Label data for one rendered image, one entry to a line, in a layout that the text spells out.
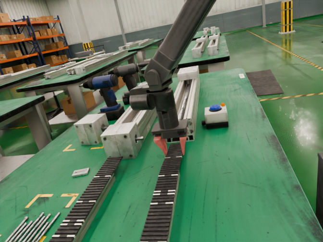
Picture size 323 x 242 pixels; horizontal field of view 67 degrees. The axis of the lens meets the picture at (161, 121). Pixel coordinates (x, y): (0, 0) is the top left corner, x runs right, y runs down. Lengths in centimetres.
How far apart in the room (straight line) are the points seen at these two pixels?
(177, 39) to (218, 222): 41
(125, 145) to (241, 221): 43
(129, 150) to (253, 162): 38
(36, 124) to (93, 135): 164
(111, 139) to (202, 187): 34
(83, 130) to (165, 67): 50
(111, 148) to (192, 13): 48
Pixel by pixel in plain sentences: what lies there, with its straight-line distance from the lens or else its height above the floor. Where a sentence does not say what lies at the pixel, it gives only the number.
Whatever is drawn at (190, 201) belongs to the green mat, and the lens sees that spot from 59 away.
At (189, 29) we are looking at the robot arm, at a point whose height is 114.
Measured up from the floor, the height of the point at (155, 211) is 81.
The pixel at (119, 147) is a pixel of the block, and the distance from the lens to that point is 80.
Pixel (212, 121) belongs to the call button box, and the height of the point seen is 81.
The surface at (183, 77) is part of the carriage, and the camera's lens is 136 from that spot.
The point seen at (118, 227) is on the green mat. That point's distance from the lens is 58.
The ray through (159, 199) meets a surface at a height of 81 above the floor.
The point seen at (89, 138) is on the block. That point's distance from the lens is 100.
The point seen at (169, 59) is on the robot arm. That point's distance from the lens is 61.
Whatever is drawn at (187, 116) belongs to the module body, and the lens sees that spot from 82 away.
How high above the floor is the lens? 116
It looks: 21 degrees down
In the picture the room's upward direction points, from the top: 12 degrees counter-clockwise
